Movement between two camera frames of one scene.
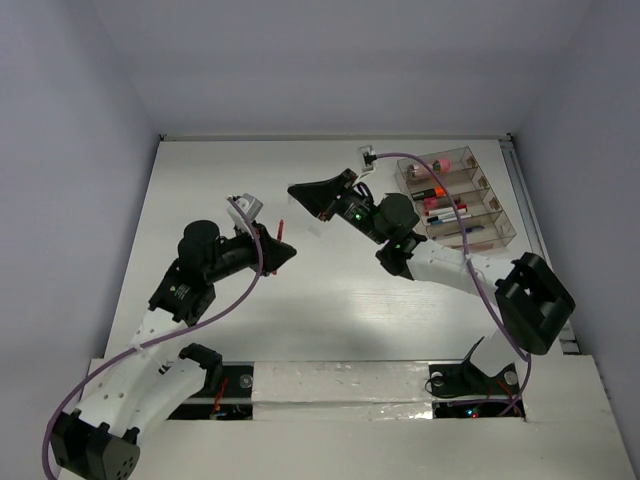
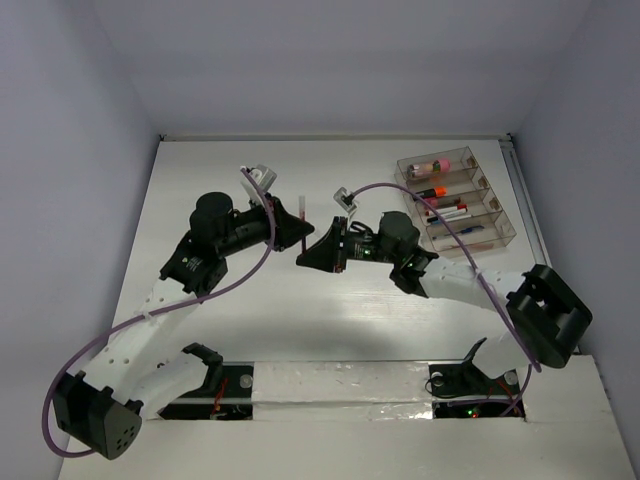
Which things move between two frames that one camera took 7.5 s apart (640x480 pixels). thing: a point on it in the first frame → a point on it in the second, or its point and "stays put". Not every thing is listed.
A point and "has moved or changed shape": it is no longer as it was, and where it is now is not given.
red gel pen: [280, 237] has moved or changed shape
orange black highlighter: [433, 192] stays put
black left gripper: [275, 252] → [287, 229]
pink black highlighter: [436, 202] stays put
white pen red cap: [445, 211] stays put
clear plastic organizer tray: [485, 223] stays put
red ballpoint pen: [474, 245] stays put
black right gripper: [323, 195] → [328, 250]
